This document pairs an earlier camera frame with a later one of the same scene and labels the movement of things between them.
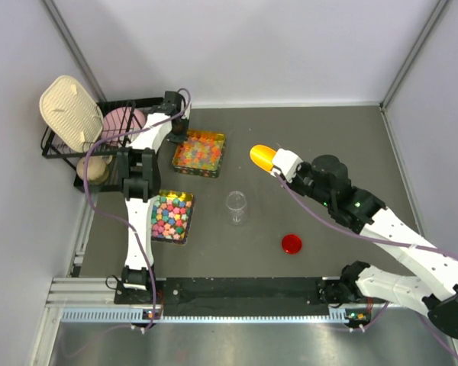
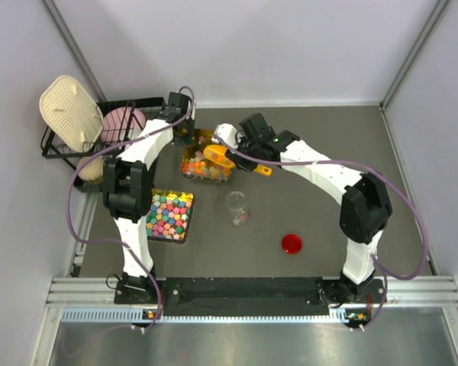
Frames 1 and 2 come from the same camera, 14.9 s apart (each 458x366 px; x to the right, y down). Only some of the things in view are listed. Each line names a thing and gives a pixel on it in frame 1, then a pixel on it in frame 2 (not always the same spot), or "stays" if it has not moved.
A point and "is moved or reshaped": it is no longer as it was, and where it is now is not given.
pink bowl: [120, 121] stays
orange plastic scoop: [262, 155] is moved or reshaped
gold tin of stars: [202, 153] is moved or reshaped
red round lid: [291, 244] stays
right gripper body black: [297, 182] to [238, 159]
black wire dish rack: [121, 124] stays
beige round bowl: [98, 168] stays
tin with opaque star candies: [171, 216] stays
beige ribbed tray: [72, 112] stays
